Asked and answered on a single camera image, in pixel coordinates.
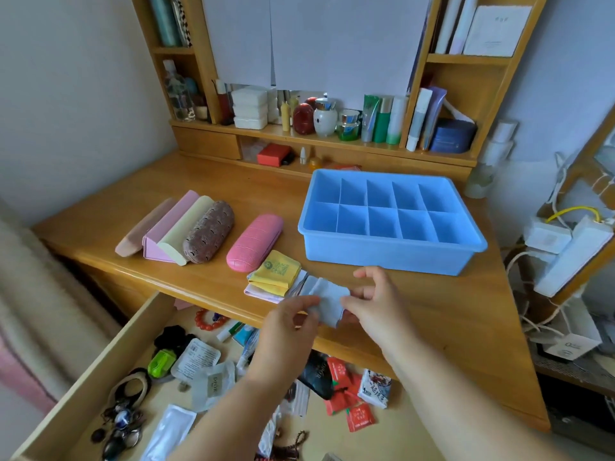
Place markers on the open wooden drawer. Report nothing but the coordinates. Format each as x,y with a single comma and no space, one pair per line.
86,393

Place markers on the stack of white boxes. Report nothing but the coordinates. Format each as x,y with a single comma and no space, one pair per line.
250,107

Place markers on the person's right forearm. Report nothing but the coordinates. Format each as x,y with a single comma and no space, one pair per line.
451,408

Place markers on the person's right hand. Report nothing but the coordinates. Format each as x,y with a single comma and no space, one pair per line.
382,314

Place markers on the red and white bottle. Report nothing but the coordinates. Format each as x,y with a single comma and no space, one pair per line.
223,103

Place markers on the white paper sheets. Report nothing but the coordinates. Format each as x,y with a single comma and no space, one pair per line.
336,38

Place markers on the small cream jar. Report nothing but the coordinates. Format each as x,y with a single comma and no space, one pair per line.
201,110

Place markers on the small yellow bottle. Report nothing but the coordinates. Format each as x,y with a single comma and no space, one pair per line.
286,117

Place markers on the white snack packet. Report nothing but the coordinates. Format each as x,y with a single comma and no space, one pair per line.
374,388

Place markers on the white cosmetic tube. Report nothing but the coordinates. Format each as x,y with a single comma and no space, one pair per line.
418,119

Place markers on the small orange jar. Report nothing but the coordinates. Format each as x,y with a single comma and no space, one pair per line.
315,163

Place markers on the green cosmetic tube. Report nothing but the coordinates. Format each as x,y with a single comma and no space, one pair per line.
369,117

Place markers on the clear glass bottle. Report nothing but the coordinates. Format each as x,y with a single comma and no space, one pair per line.
178,95

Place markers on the white power adapter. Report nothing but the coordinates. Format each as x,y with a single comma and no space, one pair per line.
547,236

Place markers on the purple cosmetic tube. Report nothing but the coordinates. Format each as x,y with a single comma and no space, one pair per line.
432,115

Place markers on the wooden desk hutch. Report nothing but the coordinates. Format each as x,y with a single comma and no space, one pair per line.
468,86

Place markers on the pink triangular glasses case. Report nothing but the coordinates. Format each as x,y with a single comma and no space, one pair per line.
166,225

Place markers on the row of books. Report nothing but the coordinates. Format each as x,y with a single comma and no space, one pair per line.
170,19

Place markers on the black hair scrunchie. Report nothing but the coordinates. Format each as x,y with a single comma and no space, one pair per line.
174,338

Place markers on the brown patterned glasses case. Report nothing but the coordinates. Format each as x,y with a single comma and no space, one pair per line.
209,232

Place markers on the small white dropper bottle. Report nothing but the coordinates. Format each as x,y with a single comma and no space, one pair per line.
303,157

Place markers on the person's right thumb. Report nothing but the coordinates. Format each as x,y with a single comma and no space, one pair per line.
353,308

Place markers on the person's left forearm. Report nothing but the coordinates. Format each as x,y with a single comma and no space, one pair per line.
230,417

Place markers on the person's left hand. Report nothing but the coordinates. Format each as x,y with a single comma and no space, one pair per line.
278,338

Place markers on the white booklet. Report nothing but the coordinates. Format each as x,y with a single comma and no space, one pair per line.
497,31

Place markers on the blue white tube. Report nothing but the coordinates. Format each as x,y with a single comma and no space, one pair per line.
245,352

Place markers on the black pouch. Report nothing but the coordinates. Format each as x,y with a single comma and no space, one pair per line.
317,376

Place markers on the yellow cleaning cloth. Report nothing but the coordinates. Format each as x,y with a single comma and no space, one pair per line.
275,273

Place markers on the blue divided organizer box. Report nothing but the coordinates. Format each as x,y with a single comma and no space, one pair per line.
389,220

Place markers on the grey-blue cleaning cloth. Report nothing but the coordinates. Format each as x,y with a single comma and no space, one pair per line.
329,302

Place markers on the white folded cleaning cloth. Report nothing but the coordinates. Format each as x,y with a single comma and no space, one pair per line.
262,293

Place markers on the white clear sachet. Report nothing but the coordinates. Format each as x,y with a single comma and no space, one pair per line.
211,385

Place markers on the white plain sachet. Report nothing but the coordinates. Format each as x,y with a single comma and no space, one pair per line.
168,433

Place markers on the beige glasses case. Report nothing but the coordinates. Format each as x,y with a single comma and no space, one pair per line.
141,230

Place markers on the white paper bag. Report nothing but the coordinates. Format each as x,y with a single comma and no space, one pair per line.
574,336

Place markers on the white ceramic jar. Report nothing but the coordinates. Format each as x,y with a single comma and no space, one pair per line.
325,120

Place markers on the cream triangular glasses case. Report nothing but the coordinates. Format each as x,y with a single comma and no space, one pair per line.
185,230

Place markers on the person's left thumb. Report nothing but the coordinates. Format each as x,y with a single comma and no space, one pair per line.
308,319

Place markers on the beige blanket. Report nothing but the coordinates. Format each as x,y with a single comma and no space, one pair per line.
43,302

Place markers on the teal cosmetic tube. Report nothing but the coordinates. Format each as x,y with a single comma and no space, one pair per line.
382,122

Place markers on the red sachet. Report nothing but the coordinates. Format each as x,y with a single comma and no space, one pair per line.
342,398
360,417
338,370

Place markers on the white and green tube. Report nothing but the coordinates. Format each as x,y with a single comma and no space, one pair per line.
396,122

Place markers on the green glass jar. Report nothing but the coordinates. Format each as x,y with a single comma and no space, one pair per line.
348,127

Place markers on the white upright books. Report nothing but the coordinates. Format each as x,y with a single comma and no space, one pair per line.
456,23

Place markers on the red box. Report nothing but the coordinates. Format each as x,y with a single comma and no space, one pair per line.
273,155

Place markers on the white power strip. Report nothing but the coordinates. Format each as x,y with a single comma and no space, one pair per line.
574,256

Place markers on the pink textured glasses case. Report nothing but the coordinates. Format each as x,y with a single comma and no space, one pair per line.
254,243

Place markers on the green plastic gadget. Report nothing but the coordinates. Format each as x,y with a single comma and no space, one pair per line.
161,363

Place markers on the round red bottle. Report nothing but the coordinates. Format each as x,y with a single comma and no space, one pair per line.
303,119

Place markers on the white printed sachet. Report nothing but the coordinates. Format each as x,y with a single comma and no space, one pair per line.
196,359

